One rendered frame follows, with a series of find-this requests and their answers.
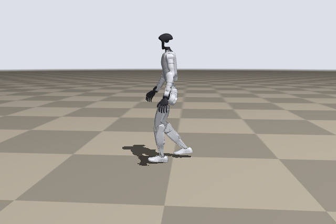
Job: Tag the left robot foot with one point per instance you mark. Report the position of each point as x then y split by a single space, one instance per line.
158 159

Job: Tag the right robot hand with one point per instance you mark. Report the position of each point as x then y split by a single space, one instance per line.
151 94

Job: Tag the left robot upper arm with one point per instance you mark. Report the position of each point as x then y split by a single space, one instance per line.
170 63

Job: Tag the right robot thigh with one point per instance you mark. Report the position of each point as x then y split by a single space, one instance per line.
168 126

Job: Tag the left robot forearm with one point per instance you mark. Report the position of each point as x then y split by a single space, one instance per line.
169 83

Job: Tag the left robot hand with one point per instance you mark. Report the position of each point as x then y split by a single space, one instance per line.
163 103

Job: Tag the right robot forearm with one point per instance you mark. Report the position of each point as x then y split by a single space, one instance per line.
160 83

